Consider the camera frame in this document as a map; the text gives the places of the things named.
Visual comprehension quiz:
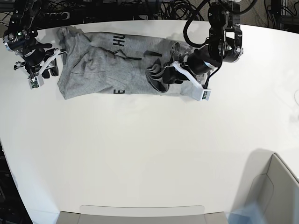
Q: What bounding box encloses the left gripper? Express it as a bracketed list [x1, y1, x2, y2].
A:
[145, 46, 221, 91]

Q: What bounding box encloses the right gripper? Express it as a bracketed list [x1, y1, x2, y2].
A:
[14, 43, 67, 78]

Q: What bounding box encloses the grey T-shirt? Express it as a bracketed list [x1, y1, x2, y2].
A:
[57, 27, 195, 99]

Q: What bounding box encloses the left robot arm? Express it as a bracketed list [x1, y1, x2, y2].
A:
[146, 0, 242, 92]

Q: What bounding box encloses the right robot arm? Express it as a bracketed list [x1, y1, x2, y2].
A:
[3, 0, 66, 79]

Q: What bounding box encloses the black power strip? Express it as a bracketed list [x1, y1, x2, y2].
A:
[37, 12, 71, 21]

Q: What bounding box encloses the grey box at bottom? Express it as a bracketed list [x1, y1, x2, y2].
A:
[56, 205, 228, 224]

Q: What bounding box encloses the grey box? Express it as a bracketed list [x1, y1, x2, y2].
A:
[56, 205, 228, 224]
[245, 154, 299, 224]

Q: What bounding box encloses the grey box at right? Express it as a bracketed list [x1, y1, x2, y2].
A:
[245, 154, 299, 224]

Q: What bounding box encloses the blue cloth at corner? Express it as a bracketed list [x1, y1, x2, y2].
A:
[226, 203, 268, 224]

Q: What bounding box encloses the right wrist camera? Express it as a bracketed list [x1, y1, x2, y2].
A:
[28, 74, 44, 89]

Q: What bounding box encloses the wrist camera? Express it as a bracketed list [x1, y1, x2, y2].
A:
[28, 74, 44, 89]
[192, 88, 211, 101]

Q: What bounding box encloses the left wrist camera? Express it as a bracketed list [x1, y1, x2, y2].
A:
[192, 88, 211, 101]

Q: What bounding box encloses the black cable bundle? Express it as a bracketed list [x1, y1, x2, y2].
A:
[154, 0, 199, 21]

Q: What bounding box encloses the thick black hose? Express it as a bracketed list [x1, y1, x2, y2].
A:
[238, 0, 259, 14]

